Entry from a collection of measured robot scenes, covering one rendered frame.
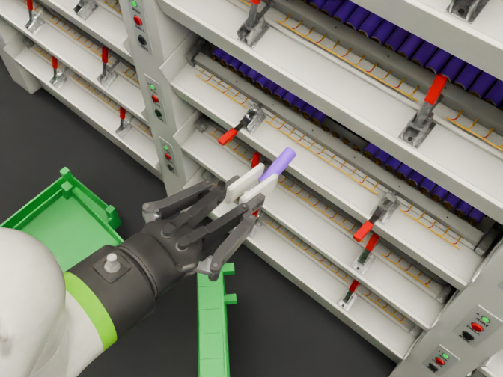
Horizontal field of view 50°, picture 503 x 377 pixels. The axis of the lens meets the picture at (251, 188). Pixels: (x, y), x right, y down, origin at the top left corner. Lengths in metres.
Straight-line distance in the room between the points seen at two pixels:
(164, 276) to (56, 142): 1.12
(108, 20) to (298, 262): 0.64
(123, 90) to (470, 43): 0.87
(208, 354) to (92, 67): 0.70
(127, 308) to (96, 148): 1.10
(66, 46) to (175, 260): 0.88
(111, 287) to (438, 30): 0.41
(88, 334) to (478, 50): 0.46
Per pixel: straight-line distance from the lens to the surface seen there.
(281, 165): 0.75
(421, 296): 1.03
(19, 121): 1.78
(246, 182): 0.73
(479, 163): 0.70
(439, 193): 0.86
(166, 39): 0.96
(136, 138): 1.43
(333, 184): 0.88
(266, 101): 0.92
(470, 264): 0.86
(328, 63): 0.76
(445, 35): 0.58
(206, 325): 1.13
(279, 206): 1.07
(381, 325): 1.20
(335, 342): 1.34
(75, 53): 1.39
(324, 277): 1.22
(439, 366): 1.12
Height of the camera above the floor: 1.27
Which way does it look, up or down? 58 degrees down
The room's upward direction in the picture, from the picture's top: straight up
